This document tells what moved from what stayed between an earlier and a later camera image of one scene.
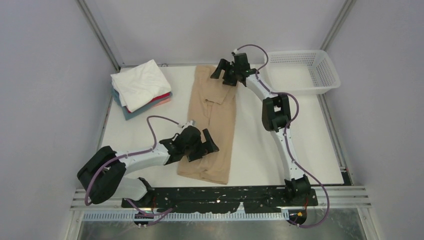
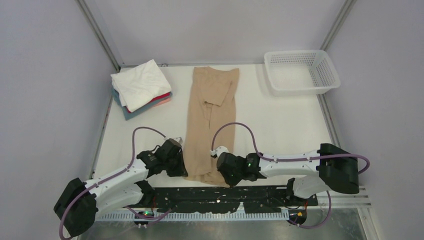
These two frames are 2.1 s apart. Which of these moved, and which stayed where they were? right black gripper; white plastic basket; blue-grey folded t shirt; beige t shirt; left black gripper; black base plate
Moved: right black gripper; left black gripper
Stayed: blue-grey folded t shirt; beige t shirt; black base plate; white plastic basket
